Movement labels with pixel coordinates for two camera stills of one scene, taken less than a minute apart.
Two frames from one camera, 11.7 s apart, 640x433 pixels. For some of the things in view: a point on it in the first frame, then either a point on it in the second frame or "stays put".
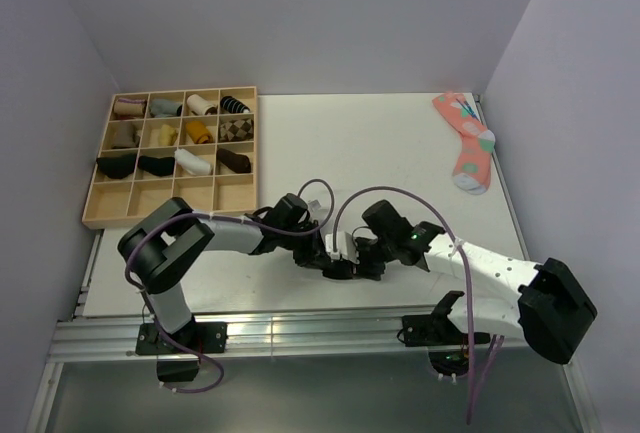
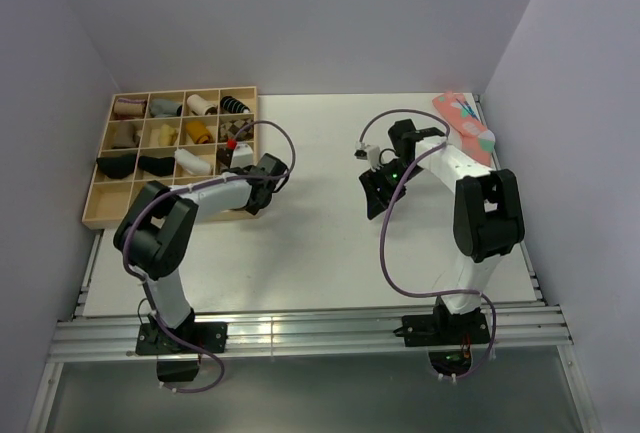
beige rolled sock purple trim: [130, 107] stays put
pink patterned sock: [472, 168] stays put
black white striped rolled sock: [230, 104] stays put
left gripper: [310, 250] → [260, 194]
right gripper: [364, 270] → [371, 181]
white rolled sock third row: [192, 163] stays put
